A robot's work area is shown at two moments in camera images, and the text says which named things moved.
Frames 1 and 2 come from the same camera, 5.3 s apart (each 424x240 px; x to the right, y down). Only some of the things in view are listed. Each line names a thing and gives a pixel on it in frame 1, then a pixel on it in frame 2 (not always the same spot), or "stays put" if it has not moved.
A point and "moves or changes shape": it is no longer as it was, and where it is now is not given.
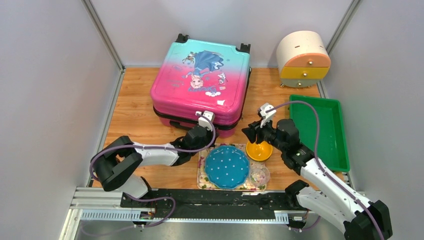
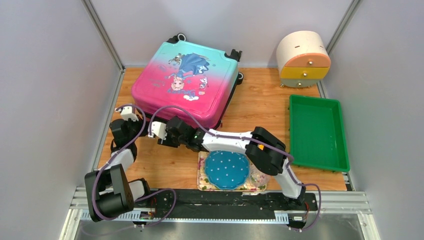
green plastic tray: [332, 150] stays put
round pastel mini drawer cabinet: [303, 59] stays put
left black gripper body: [207, 140] -> [135, 128]
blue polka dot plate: [226, 167] stays put
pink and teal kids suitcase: [193, 76] moves or changes shape
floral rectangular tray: [203, 183] stays put
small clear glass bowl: [259, 175] stays put
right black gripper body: [268, 134] -> [171, 140]
